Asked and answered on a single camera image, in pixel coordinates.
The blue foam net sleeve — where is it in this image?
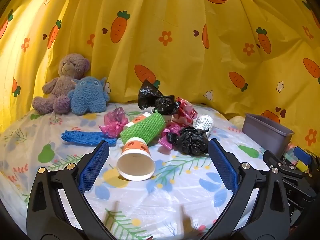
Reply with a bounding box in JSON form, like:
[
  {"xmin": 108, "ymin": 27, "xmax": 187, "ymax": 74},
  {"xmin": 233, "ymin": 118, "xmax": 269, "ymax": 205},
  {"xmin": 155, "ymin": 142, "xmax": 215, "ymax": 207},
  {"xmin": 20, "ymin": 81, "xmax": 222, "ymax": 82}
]
[{"xmin": 61, "ymin": 130, "xmax": 117, "ymax": 147}]

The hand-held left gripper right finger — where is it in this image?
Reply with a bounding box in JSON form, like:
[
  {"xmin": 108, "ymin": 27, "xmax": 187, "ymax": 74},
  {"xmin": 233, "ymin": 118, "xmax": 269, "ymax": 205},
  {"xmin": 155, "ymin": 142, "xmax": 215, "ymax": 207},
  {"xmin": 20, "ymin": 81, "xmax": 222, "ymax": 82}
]
[{"xmin": 200, "ymin": 138, "xmax": 292, "ymax": 240}]

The purple teddy bear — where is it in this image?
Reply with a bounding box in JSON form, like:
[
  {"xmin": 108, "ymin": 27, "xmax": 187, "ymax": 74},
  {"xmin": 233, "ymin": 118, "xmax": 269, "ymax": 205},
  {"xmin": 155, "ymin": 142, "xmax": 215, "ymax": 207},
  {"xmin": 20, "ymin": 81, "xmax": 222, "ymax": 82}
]
[{"xmin": 32, "ymin": 53, "xmax": 91, "ymax": 114}]

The pastel plaid tissue pack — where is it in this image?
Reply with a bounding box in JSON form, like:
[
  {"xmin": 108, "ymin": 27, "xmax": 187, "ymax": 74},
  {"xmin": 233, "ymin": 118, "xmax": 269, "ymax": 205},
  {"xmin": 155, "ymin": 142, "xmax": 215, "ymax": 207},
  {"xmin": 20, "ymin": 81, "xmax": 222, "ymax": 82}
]
[{"xmin": 282, "ymin": 149, "xmax": 298, "ymax": 164}]

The yellow tissue pack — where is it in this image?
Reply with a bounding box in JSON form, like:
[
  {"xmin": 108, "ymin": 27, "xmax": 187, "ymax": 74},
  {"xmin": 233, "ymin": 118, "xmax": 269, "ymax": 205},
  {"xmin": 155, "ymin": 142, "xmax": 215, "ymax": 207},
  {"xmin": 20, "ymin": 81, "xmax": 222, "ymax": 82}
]
[{"xmin": 295, "ymin": 160, "xmax": 309, "ymax": 172}]

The red patterned plastic bag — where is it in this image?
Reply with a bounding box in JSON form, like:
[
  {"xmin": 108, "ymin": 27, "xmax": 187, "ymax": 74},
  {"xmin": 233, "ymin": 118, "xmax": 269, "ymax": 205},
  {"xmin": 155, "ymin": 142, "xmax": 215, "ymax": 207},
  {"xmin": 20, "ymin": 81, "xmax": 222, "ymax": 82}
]
[{"xmin": 172, "ymin": 97, "xmax": 198, "ymax": 127}]

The beige paper cup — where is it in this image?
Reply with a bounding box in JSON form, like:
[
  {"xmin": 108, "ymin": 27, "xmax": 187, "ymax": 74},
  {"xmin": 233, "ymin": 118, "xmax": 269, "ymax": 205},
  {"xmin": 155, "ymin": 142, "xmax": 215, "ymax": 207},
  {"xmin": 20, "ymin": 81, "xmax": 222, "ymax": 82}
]
[{"xmin": 151, "ymin": 107, "xmax": 173, "ymax": 125}]

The grey plastic bin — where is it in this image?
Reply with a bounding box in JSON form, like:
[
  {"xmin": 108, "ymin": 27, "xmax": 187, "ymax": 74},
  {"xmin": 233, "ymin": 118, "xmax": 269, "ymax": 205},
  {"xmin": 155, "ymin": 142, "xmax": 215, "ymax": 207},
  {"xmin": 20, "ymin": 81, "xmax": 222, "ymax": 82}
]
[{"xmin": 242, "ymin": 113, "xmax": 295, "ymax": 157}]

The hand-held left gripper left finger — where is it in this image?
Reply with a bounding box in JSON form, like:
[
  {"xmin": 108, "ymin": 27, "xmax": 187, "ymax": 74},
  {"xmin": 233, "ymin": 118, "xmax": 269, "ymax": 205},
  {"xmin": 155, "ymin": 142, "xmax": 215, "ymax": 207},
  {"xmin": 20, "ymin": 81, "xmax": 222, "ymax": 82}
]
[{"xmin": 26, "ymin": 140, "xmax": 110, "ymax": 240}]

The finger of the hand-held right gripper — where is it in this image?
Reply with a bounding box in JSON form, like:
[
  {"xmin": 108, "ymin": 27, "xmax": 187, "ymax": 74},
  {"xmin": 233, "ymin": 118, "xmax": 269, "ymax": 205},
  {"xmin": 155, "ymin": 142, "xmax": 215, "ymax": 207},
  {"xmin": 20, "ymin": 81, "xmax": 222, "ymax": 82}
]
[
  {"xmin": 293, "ymin": 146, "xmax": 320, "ymax": 173},
  {"xmin": 263, "ymin": 150, "xmax": 317, "ymax": 200}
]

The pink plastic bag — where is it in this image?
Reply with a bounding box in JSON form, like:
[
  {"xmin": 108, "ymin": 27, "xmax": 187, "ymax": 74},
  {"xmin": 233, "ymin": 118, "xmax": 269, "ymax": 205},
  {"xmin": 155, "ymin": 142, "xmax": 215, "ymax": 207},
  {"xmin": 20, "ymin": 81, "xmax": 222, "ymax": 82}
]
[
  {"xmin": 99, "ymin": 107, "xmax": 129, "ymax": 138},
  {"xmin": 158, "ymin": 124, "xmax": 181, "ymax": 150}
]

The orange and white paper cup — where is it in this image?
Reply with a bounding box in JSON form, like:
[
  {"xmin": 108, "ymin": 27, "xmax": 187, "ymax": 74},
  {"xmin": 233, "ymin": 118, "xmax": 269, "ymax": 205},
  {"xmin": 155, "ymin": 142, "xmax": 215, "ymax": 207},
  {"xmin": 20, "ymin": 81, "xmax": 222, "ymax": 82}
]
[
  {"xmin": 124, "ymin": 112, "xmax": 152, "ymax": 130},
  {"xmin": 117, "ymin": 137, "xmax": 156, "ymax": 182}
]

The green foam net sleeve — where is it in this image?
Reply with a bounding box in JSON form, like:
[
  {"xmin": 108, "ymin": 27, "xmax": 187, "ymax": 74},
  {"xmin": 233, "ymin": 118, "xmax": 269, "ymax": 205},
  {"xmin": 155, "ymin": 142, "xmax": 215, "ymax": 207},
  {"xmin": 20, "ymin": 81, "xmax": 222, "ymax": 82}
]
[{"xmin": 120, "ymin": 112, "xmax": 166, "ymax": 145}]

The checked white paper cup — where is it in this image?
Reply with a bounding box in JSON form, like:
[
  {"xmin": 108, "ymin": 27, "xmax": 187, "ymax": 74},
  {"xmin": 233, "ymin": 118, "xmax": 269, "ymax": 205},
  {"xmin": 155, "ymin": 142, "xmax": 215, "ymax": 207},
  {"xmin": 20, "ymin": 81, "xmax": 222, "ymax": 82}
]
[{"xmin": 194, "ymin": 114, "xmax": 215, "ymax": 139}]

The blue plush monster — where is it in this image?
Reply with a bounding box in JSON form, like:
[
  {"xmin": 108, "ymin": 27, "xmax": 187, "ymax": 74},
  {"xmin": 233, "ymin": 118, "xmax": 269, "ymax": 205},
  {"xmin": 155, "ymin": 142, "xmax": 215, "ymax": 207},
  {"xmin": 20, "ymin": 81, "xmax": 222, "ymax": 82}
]
[{"xmin": 67, "ymin": 76, "xmax": 110, "ymax": 116}]

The yellow carrot print curtain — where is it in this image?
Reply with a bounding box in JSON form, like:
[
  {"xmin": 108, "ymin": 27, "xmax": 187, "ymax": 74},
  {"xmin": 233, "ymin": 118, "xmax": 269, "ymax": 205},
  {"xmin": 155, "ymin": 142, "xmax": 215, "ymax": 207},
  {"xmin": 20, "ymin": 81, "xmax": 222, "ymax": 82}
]
[{"xmin": 0, "ymin": 0, "xmax": 320, "ymax": 153}]

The black plastic bag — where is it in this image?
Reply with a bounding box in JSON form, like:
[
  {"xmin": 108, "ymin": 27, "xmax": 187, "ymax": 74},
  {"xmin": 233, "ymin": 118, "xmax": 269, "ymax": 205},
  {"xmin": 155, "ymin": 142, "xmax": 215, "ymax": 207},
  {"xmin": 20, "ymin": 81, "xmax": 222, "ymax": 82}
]
[
  {"xmin": 167, "ymin": 126, "xmax": 210, "ymax": 155},
  {"xmin": 138, "ymin": 79, "xmax": 180, "ymax": 117}
]

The pale yellow plush toy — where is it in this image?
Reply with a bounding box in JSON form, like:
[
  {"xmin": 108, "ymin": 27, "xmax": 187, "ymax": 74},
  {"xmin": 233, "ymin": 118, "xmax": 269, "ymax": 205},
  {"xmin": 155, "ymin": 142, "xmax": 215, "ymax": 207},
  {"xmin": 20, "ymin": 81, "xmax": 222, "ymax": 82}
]
[{"xmin": 229, "ymin": 115, "xmax": 247, "ymax": 133}]

